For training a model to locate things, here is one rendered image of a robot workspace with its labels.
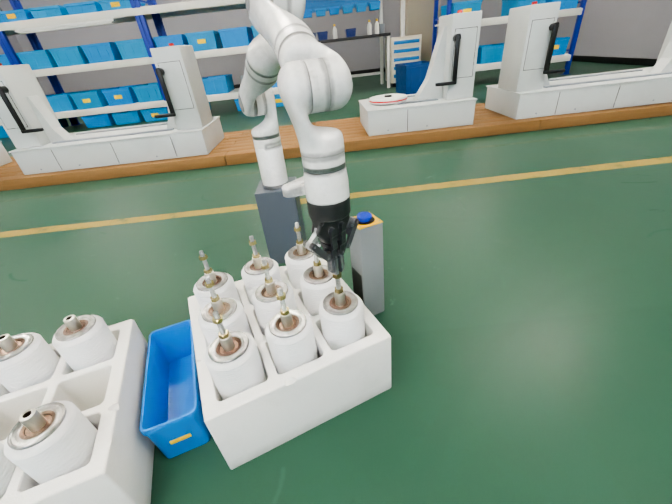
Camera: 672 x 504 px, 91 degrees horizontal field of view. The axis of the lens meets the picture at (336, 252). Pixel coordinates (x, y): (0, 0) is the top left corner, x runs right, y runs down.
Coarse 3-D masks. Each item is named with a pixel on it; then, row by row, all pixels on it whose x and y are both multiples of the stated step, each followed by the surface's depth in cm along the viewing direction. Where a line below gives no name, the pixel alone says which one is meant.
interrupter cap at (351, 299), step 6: (330, 294) 72; (348, 294) 71; (354, 294) 71; (324, 300) 70; (330, 300) 70; (348, 300) 70; (354, 300) 69; (324, 306) 68; (330, 306) 68; (336, 306) 69; (342, 306) 69; (348, 306) 68; (354, 306) 68; (330, 312) 67; (336, 312) 67; (342, 312) 66; (348, 312) 66
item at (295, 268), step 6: (288, 258) 86; (312, 258) 85; (288, 264) 86; (294, 264) 85; (300, 264) 84; (306, 264) 85; (312, 264) 85; (288, 270) 88; (294, 270) 86; (300, 270) 85; (294, 276) 87; (300, 276) 86; (294, 282) 89; (294, 288) 90
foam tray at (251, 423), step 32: (192, 320) 80; (256, 320) 78; (320, 352) 71; (352, 352) 67; (384, 352) 71; (288, 384) 63; (320, 384) 67; (352, 384) 72; (384, 384) 77; (224, 416) 59; (256, 416) 63; (288, 416) 67; (320, 416) 72; (224, 448) 63; (256, 448) 67
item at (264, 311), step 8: (288, 288) 75; (288, 296) 73; (256, 304) 72; (264, 304) 72; (272, 304) 72; (280, 304) 72; (288, 304) 74; (256, 312) 74; (264, 312) 72; (272, 312) 72; (264, 320) 74; (264, 328) 76
